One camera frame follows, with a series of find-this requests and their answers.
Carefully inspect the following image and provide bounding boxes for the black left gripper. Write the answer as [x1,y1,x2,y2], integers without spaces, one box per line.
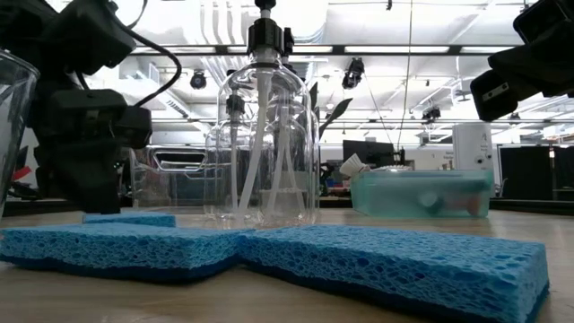
[26,88,131,215]

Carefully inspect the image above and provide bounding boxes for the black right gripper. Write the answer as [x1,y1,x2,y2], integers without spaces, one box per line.
[469,26,574,122]

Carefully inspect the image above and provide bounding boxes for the blue cellulose sponge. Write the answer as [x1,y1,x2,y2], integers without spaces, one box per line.
[236,223,551,323]
[0,223,246,284]
[82,212,178,229]

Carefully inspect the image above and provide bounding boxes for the pink and red scrubber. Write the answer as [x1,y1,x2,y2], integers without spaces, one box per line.
[446,193,482,215]

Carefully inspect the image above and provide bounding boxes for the clear dish brush white bristles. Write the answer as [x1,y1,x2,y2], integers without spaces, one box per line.
[339,153,413,179]

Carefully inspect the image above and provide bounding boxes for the clear plastic pump bottle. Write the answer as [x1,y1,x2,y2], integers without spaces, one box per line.
[264,26,321,225]
[268,89,315,216]
[204,92,252,216]
[216,0,321,229]

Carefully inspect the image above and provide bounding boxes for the white pillar with print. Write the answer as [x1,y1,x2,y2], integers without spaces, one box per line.
[451,123,495,171]

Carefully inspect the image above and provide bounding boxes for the black ceiling spotlight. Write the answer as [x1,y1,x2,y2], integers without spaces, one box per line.
[189,69,208,91]
[341,57,365,90]
[421,106,443,125]

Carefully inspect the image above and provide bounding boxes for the black cabinet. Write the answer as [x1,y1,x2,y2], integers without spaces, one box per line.
[497,144,574,202]

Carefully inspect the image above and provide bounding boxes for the clear cup at edge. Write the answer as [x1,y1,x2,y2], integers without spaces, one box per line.
[0,48,41,221]

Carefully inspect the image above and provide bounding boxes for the translucent teal plastic bin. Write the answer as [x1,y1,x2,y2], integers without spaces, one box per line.
[349,169,494,220]

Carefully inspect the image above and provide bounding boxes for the black computer monitor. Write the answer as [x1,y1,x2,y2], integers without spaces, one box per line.
[343,139,396,168]

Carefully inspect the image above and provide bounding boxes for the clear plastic bin with handle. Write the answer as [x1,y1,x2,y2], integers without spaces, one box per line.
[129,145,225,210]

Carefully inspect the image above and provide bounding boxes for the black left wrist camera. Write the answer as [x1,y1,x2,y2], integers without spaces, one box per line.
[111,105,153,150]

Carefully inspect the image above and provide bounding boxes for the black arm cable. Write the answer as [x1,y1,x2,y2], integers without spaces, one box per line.
[105,0,183,109]

